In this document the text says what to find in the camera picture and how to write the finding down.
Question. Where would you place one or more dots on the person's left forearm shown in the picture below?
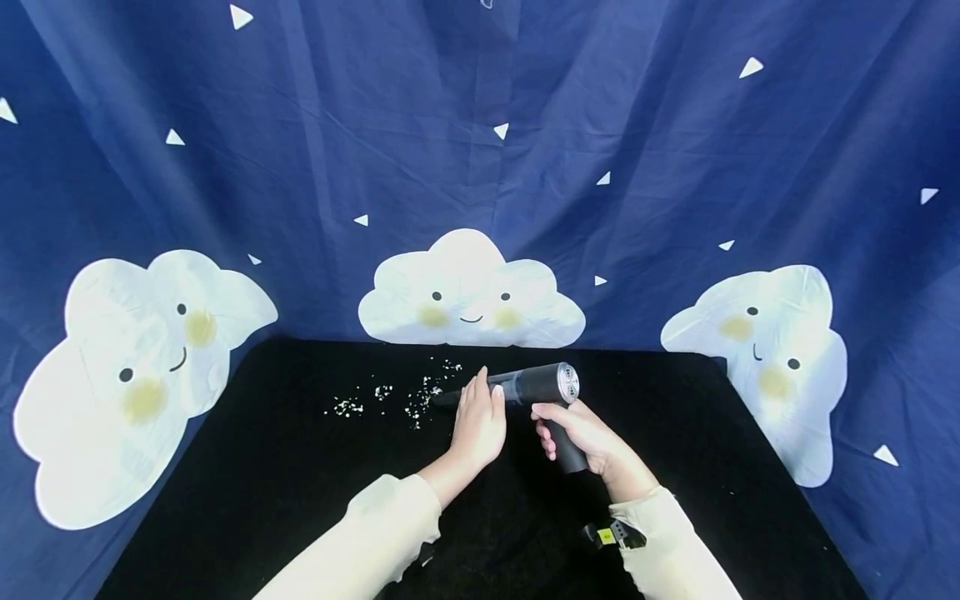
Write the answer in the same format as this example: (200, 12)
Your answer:
(360, 542)

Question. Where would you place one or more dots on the black wrist band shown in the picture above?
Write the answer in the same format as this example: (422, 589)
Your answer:
(615, 533)

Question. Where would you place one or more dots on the person's left hand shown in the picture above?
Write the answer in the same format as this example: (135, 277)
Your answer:
(476, 429)

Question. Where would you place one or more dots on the person's right forearm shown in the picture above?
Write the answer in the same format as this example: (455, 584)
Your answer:
(675, 550)

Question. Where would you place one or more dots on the scattered white paper scraps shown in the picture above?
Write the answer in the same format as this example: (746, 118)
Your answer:
(409, 392)

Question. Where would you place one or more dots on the black handheld vacuum cleaner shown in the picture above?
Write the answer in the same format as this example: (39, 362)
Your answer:
(536, 392)

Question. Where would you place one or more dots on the person's right fingers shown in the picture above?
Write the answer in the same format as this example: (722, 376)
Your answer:
(546, 427)

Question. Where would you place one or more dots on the person's right hand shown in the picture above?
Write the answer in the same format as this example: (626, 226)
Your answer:
(592, 437)

